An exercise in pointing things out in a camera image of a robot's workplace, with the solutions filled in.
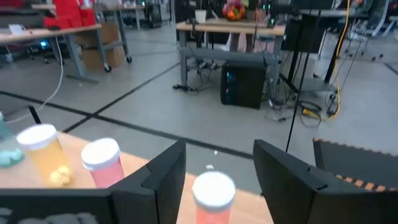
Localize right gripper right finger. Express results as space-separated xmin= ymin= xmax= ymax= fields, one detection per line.
xmin=252 ymin=139 xmax=328 ymax=224

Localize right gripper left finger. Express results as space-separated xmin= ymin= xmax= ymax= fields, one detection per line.
xmin=108 ymin=139 xmax=188 ymax=224

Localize pink medicine bottle white cap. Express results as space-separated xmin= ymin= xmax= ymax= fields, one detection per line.
xmin=192 ymin=170 xmax=236 ymax=224
xmin=80 ymin=138 xmax=126 ymax=189

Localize yellow medicine bottle white cap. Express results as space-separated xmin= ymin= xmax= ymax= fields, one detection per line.
xmin=16 ymin=123 xmax=75 ymax=188

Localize blue medicine bottle white cap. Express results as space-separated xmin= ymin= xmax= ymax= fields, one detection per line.
xmin=0 ymin=111 xmax=25 ymax=169

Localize wooden shelf black legs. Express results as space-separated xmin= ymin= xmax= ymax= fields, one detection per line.
xmin=0 ymin=105 xmax=274 ymax=224

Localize black striped-edge floor mat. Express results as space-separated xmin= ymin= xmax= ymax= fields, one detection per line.
xmin=312 ymin=138 xmax=398 ymax=192

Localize yellow power plug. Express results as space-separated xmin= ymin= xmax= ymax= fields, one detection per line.
xmin=300 ymin=107 xmax=321 ymax=119

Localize black computer tower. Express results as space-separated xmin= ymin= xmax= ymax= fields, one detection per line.
xmin=220 ymin=60 xmax=268 ymax=110

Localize black power strip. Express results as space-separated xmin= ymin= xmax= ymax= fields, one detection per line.
xmin=172 ymin=83 xmax=200 ymax=93

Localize person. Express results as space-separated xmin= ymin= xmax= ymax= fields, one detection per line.
xmin=228 ymin=6 xmax=273 ymax=54

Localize black desk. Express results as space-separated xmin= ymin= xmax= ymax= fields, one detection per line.
xmin=279 ymin=7 xmax=398 ymax=93

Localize cardboard box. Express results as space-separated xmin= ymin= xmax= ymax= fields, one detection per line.
xmin=74 ymin=23 xmax=126 ymax=71

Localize office chair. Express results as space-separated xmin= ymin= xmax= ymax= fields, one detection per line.
xmin=345 ymin=0 xmax=389 ymax=62

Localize colourful toy fruit pile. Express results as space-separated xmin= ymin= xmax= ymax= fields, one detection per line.
xmin=221 ymin=0 xmax=246 ymax=22

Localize white cup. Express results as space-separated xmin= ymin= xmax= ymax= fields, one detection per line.
xmin=194 ymin=9 xmax=208 ymax=24

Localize wooden-top table grey legs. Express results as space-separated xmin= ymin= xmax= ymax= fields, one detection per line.
xmin=0 ymin=24 xmax=133 ymax=85

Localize red storage bins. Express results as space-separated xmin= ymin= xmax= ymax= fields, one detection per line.
xmin=43 ymin=0 xmax=97 ymax=29

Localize black hanging cable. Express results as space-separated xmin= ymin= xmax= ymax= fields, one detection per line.
xmin=284 ymin=51 xmax=309 ymax=154

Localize yellow hanging cable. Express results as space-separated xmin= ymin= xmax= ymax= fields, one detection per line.
xmin=323 ymin=0 xmax=351 ymax=122

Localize white floor cable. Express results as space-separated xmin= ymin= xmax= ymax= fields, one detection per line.
xmin=4 ymin=35 xmax=65 ymax=124

